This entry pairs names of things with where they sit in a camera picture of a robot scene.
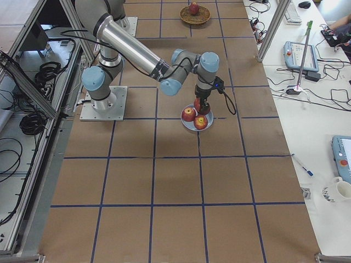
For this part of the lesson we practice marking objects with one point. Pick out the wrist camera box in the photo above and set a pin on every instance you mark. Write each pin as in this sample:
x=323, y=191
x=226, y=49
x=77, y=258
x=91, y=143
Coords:
x=218, y=85

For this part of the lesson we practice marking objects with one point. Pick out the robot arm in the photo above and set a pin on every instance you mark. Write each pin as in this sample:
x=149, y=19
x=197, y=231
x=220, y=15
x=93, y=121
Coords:
x=103, y=20

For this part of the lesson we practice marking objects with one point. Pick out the woven wicker basket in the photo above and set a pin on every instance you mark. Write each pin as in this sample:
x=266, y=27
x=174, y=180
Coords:
x=200, y=18

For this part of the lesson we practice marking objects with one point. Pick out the yellow-red apple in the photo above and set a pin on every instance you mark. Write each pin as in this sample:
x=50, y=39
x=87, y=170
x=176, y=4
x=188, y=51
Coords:
x=197, y=105

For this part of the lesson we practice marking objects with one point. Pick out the black power adapter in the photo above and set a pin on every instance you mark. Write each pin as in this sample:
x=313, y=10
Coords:
x=312, y=76

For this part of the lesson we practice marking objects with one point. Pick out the green tipped stick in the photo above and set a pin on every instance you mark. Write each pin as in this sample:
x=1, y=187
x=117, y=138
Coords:
x=298, y=89

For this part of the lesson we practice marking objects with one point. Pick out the red apple on plate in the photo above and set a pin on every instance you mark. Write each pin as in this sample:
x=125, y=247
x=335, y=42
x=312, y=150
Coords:
x=188, y=114
x=204, y=110
x=200, y=122

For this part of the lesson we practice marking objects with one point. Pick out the dark red apple in basket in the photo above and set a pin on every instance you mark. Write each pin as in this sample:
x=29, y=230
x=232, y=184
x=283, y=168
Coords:
x=193, y=8

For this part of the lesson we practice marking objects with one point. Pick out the white mug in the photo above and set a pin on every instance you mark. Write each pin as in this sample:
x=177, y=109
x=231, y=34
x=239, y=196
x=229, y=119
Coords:
x=337, y=190

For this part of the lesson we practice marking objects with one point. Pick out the aluminium frame post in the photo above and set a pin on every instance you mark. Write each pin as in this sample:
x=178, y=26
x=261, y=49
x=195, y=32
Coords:
x=272, y=29

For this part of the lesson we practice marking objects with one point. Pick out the blue white pen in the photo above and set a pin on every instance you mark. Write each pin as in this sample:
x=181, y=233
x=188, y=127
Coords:
x=308, y=171

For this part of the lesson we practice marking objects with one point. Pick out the black computer mouse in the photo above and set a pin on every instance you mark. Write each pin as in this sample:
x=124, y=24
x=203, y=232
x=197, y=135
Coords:
x=304, y=5

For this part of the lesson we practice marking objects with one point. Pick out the white keyboard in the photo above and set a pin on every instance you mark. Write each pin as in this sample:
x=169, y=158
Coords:
x=291, y=15

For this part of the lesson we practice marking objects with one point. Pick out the blue teach pendant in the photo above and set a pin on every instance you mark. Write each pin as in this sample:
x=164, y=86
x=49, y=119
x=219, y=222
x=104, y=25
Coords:
x=293, y=54
x=341, y=151

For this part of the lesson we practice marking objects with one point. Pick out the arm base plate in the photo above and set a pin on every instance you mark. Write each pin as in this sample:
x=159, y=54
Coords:
x=129, y=24
x=110, y=109

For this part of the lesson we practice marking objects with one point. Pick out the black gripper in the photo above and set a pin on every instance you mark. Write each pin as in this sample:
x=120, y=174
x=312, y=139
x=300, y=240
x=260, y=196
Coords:
x=202, y=96

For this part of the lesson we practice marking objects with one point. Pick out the light blue plate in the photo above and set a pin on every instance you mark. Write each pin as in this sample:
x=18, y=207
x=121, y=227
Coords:
x=190, y=125

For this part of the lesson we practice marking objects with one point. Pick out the aluminium side rail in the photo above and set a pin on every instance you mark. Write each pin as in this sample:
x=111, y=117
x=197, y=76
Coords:
x=13, y=69

